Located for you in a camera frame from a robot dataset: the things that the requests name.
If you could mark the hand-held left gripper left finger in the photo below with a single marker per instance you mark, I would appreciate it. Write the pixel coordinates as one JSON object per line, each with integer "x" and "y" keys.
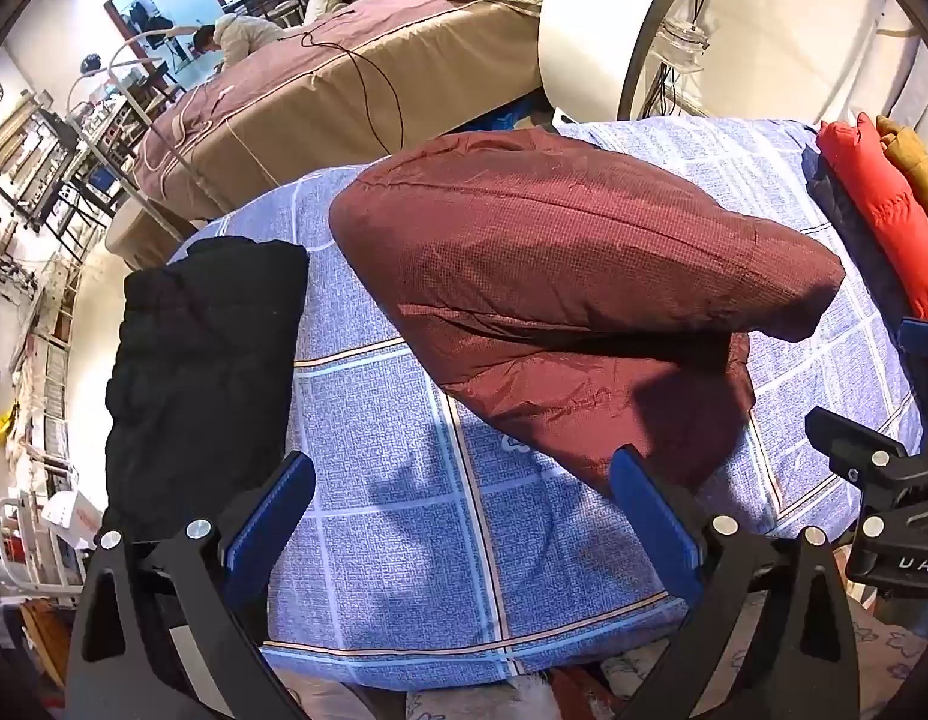
{"x": 272, "y": 517}

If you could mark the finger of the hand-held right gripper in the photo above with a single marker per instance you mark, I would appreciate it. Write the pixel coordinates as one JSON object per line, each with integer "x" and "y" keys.
{"x": 857, "y": 446}
{"x": 921, "y": 336}

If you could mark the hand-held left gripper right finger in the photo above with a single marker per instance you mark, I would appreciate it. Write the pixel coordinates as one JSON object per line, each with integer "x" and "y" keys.
{"x": 655, "y": 532}

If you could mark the maroon checked jacket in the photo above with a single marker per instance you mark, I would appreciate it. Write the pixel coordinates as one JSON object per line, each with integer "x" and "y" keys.
{"x": 546, "y": 255}

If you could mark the blue checked bedsheet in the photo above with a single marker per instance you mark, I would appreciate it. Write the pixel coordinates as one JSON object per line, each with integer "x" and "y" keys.
{"x": 404, "y": 540}

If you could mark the red puffer jacket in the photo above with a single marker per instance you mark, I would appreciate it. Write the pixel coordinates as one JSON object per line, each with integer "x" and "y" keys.
{"x": 876, "y": 195}

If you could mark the mustard jacket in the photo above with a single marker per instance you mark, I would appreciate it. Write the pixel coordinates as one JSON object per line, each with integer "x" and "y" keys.
{"x": 921, "y": 165}

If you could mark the black jacket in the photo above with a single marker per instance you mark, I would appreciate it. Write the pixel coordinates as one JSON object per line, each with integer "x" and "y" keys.
{"x": 201, "y": 360}

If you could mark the white cardboard box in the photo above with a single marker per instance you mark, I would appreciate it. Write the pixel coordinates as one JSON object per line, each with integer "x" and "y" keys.
{"x": 72, "y": 519}

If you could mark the brown bed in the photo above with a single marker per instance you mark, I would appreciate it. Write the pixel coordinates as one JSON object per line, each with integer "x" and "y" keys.
{"x": 299, "y": 112}

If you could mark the display shelf rack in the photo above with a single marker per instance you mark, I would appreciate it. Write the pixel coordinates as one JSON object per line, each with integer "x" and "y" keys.
{"x": 51, "y": 157}

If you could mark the blue crate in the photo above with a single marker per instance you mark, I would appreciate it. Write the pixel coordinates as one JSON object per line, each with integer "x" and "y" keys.
{"x": 503, "y": 120}

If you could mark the white round machine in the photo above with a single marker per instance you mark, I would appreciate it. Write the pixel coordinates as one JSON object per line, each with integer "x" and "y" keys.
{"x": 591, "y": 37}

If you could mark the black octagonal wall ornament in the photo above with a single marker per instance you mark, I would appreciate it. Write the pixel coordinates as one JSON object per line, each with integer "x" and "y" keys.
{"x": 92, "y": 64}

